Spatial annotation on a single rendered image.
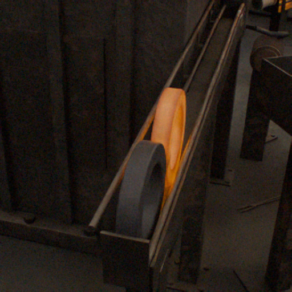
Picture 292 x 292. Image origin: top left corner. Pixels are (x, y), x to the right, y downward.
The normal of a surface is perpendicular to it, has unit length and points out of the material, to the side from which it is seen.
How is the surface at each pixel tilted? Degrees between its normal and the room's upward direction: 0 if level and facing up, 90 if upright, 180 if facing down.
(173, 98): 13
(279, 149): 0
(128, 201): 57
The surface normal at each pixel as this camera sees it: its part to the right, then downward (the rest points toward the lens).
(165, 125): -0.17, -0.20
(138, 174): -0.12, -0.49
